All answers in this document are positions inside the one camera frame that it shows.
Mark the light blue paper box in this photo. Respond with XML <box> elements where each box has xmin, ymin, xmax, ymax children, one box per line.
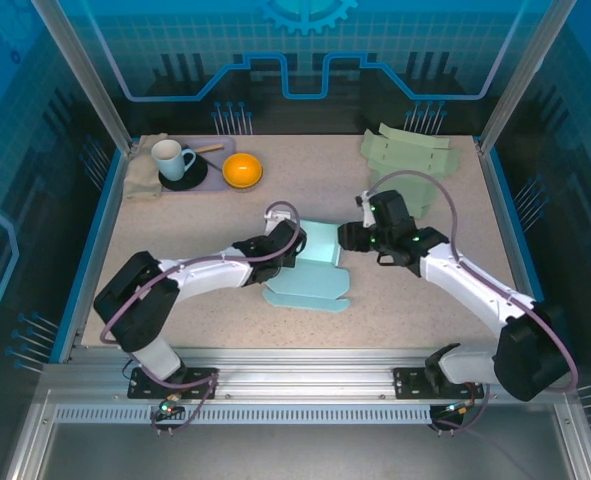
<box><xmin>262</xmin><ymin>218</ymin><xmax>352</xmax><ymax>314</ymax></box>

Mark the light green paper box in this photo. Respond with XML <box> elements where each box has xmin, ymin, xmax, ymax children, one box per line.
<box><xmin>359</xmin><ymin>123</ymin><xmax>464</xmax><ymax>220</ymax></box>

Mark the orange bowl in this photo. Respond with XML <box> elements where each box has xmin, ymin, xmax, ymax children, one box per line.
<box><xmin>222</xmin><ymin>152</ymin><xmax>264</xmax><ymax>192</ymax></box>

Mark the lilac tray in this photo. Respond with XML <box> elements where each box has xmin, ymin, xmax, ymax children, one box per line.
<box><xmin>139</xmin><ymin>137</ymin><xmax>238</xmax><ymax>194</ymax></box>

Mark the black saucer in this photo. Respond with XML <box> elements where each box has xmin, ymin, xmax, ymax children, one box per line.
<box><xmin>157</xmin><ymin>152</ymin><xmax>210</xmax><ymax>192</ymax></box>

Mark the blue table side strip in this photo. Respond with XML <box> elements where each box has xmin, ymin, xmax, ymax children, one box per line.
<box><xmin>482</xmin><ymin>147</ymin><xmax>567</xmax><ymax>364</ymax></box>

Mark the white mug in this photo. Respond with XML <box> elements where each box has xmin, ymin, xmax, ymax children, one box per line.
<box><xmin>150</xmin><ymin>139</ymin><xmax>197</xmax><ymax>183</ymax></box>

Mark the beige cloth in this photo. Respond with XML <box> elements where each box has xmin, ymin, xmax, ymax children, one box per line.
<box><xmin>123</xmin><ymin>132</ymin><xmax>170</xmax><ymax>202</ymax></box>

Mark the green-lit connector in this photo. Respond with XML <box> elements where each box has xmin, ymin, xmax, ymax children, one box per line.
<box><xmin>157</xmin><ymin>394</ymin><xmax>184</xmax><ymax>416</ymax></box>
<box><xmin>444</xmin><ymin>399</ymin><xmax>476</xmax><ymax>417</ymax></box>

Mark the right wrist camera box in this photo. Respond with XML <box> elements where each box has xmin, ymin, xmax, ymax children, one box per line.
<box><xmin>356</xmin><ymin>192</ymin><xmax>377</xmax><ymax>227</ymax></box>

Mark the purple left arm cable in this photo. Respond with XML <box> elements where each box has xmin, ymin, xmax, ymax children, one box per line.
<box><xmin>99</xmin><ymin>200</ymin><xmax>309</xmax><ymax>346</ymax></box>

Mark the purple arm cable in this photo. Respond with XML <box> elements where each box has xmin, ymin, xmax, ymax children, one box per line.
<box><xmin>364</xmin><ymin>169</ymin><xmax>579</xmax><ymax>391</ymax></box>
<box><xmin>99</xmin><ymin>200</ymin><xmax>309</xmax><ymax>346</ymax></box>

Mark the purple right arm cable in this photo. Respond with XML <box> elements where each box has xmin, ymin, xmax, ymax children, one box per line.
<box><xmin>364</xmin><ymin>169</ymin><xmax>579</xmax><ymax>391</ymax></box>

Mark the aluminium mounting rail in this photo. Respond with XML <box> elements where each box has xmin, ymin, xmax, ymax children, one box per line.
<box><xmin>39</xmin><ymin>347</ymin><xmax>574</xmax><ymax>404</ymax></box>

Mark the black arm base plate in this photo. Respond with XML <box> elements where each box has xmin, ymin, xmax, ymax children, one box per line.
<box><xmin>392</xmin><ymin>366</ymin><xmax>491</xmax><ymax>401</ymax></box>
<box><xmin>127</xmin><ymin>366</ymin><xmax>220</xmax><ymax>401</ymax></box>

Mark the slotted cable duct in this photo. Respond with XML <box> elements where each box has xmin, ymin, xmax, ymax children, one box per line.
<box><xmin>53</xmin><ymin>404</ymin><xmax>434</xmax><ymax>426</ymax></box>

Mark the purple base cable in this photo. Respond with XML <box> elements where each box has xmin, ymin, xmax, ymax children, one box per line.
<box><xmin>147</xmin><ymin>372</ymin><xmax>221</xmax><ymax>437</ymax></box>
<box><xmin>432</xmin><ymin>382</ymin><xmax>494</xmax><ymax>435</ymax></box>

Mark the aluminium frame post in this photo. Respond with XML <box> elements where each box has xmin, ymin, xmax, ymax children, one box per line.
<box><xmin>476</xmin><ymin>0</ymin><xmax>580</xmax><ymax>157</ymax></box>
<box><xmin>29</xmin><ymin>0</ymin><xmax>137</xmax><ymax>154</ymax></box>

